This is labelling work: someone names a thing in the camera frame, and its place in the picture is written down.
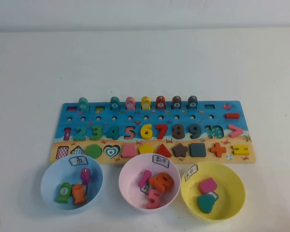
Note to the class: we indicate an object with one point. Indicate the red minus sign piece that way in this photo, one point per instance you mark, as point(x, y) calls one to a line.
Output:
point(232, 115)

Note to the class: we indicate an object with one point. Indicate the colourful wooden puzzle board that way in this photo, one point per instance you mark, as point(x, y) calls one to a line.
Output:
point(153, 118)

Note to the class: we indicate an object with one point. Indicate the yellow fish piece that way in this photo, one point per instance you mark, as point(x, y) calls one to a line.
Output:
point(146, 103)

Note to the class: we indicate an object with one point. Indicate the yellow number six piece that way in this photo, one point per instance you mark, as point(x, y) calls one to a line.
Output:
point(143, 134)

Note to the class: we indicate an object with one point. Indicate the pink fish piece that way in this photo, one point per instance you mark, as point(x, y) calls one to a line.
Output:
point(130, 103)

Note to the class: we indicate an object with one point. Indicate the red fish piece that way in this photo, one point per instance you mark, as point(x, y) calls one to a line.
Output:
point(160, 102)

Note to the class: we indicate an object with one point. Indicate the red number seven piece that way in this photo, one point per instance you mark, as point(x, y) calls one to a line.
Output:
point(162, 132)

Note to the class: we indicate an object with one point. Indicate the teal fish piece number four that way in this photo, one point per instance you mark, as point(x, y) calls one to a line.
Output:
point(114, 103)

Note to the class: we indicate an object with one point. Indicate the yellow pentagon piece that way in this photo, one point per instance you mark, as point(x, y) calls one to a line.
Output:
point(146, 149)

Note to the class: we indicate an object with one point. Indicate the brown fish piece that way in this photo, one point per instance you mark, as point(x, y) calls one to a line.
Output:
point(176, 102)

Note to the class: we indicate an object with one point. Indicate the brown number eight piece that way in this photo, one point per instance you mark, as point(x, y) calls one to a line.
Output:
point(178, 136)

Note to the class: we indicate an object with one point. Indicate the pink trapezoid piece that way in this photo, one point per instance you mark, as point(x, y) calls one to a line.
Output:
point(128, 151)

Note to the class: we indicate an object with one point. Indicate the red triangle piece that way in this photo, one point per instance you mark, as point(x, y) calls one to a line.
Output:
point(163, 152)

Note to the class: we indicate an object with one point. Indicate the paper rim label pink bowl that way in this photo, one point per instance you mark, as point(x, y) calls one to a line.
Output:
point(160, 160)

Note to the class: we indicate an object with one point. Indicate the brown star piece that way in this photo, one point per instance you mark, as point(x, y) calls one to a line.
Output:
point(180, 150)

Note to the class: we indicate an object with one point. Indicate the dark grey fish piece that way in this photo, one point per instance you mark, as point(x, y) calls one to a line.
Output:
point(192, 102)

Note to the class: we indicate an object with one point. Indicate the dark grey number nine piece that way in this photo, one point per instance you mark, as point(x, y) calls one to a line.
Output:
point(197, 131)

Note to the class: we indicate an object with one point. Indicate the green circle piece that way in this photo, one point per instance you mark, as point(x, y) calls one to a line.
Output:
point(94, 151)

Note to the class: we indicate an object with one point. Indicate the pink number one piece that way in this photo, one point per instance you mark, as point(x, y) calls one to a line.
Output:
point(144, 178)

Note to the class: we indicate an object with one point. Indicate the dark grey square piece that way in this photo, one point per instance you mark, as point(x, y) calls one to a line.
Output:
point(197, 149)

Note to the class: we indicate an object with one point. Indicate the teal fish piece tilted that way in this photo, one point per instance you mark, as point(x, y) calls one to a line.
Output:
point(83, 104)

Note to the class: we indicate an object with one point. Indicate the orange number ten piece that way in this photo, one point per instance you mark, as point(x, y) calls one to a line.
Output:
point(157, 182)

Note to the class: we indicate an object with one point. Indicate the teal number two piece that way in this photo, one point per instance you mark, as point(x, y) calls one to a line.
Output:
point(79, 138)

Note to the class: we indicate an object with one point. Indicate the paper rim label yellow bowl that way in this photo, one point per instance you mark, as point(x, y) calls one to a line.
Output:
point(191, 171)

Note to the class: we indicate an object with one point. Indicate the paper bottom label pink bowl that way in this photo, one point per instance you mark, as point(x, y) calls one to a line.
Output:
point(145, 189)

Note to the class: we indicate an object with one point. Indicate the pink plastic bowl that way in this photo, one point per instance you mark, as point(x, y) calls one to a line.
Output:
point(129, 191)

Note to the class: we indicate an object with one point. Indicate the paper rim label blue bowl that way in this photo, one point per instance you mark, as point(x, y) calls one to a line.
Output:
point(78, 161)

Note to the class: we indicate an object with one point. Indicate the orange plus sign piece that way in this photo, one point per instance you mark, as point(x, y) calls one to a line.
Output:
point(218, 149)

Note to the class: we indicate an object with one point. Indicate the purple fish piece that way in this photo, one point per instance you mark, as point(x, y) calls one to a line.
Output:
point(85, 176)

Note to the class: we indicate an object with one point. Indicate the pink-red number five piece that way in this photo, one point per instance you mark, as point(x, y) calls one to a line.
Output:
point(152, 205)

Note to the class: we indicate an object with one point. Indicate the pink rectangle piece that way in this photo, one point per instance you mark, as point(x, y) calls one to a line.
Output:
point(207, 185)

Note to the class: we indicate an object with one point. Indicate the pink greater-than sign piece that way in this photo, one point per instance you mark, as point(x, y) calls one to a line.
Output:
point(239, 130)

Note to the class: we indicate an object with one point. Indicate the orange fish piece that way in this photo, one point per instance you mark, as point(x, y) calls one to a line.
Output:
point(79, 194)

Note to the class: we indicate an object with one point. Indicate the yellow equals sign piece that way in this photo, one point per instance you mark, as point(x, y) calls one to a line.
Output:
point(241, 152)

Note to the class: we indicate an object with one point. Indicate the paper bottom label yellow bowl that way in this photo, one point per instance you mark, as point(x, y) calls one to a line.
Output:
point(213, 194)

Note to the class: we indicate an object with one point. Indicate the teal heart piece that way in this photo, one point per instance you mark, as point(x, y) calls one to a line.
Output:
point(206, 204)

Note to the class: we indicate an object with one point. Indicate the green fish piece number three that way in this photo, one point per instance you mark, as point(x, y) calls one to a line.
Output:
point(63, 192)

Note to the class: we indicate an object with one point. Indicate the light blue plastic bowl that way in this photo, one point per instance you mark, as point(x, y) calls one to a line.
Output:
point(50, 178)

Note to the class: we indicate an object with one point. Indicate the yellow plastic bowl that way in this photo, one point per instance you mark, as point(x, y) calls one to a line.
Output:
point(232, 191)

